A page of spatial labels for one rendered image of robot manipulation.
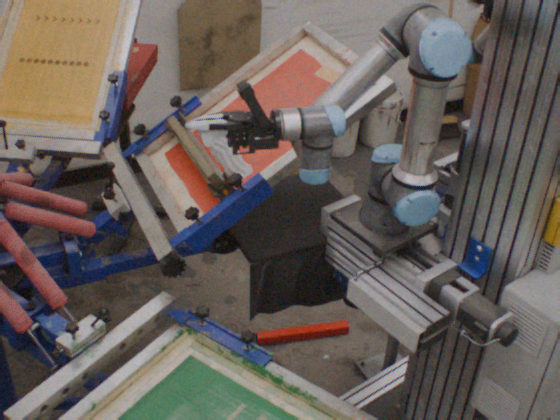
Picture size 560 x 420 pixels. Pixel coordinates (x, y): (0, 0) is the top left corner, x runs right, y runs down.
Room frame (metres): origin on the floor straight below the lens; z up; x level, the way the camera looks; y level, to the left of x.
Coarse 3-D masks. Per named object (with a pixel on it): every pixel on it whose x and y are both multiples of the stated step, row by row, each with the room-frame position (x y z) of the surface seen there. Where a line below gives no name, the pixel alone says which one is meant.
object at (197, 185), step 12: (312, 84) 2.17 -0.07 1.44; (324, 84) 2.14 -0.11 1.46; (288, 144) 1.94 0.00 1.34; (264, 156) 1.93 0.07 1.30; (276, 156) 1.91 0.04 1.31; (252, 168) 1.90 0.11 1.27; (264, 168) 1.88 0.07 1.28; (192, 180) 1.96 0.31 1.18; (204, 180) 1.94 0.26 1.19; (192, 192) 1.91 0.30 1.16; (204, 192) 1.88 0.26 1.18; (228, 192) 1.84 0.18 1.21; (204, 204) 1.83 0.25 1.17
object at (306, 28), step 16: (288, 32) 2.45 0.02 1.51; (304, 32) 2.44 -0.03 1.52; (320, 32) 2.37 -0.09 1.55; (272, 48) 2.40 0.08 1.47; (288, 48) 2.42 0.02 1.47; (336, 48) 2.24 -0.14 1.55; (256, 64) 2.36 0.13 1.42; (240, 80) 2.33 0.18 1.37; (384, 80) 1.99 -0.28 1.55; (208, 96) 2.29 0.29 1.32; (224, 96) 2.30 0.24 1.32; (368, 96) 1.95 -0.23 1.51; (384, 96) 1.96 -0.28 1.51; (192, 112) 2.25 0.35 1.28; (352, 112) 1.91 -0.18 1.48; (368, 112) 1.93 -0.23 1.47; (160, 144) 2.19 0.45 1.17; (144, 160) 2.11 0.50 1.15; (288, 160) 1.82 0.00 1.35; (160, 176) 2.02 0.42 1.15; (272, 176) 1.79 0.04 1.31; (160, 192) 1.92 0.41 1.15; (176, 208) 1.82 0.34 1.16; (176, 224) 1.75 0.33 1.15
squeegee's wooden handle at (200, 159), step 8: (168, 120) 2.15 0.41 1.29; (176, 120) 2.13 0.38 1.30; (176, 128) 2.08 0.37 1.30; (184, 128) 2.14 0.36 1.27; (184, 136) 2.03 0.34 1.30; (184, 144) 1.99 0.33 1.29; (192, 144) 1.97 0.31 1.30; (192, 152) 1.93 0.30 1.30; (200, 152) 1.93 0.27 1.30; (200, 160) 1.88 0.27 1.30; (200, 168) 1.85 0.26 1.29; (208, 168) 1.83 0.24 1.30; (208, 176) 1.80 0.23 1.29; (216, 176) 1.81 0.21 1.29; (216, 184) 1.81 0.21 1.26; (224, 184) 1.82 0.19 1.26
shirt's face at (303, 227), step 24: (288, 192) 2.27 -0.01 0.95; (312, 192) 2.28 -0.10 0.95; (336, 192) 2.29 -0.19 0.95; (264, 216) 2.10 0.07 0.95; (288, 216) 2.11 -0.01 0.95; (312, 216) 2.12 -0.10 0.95; (240, 240) 1.95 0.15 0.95; (264, 240) 1.96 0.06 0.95; (288, 240) 1.97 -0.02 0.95; (312, 240) 1.97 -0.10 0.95
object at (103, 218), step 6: (126, 198) 1.89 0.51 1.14; (108, 210) 1.86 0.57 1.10; (132, 210) 1.86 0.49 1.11; (102, 216) 1.85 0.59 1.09; (108, 216) 1.84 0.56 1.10; (132, 216) 1.86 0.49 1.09; (96, 222) 1.83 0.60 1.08; (102, 222) 1.82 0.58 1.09; (108, 222) 1.82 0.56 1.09; (120, 222) 1.84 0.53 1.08; (126, 222) 1.85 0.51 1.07; (96, 228) 1.81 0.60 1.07; (102, 228) 1.81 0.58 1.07; (108, 228) 1.82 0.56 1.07; (96, 234) 1.80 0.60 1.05; (102, 234) 1.81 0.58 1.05; (90, 240) 1.79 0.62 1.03; (96, 240) 1.80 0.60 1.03; (102, 240) 1.81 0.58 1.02
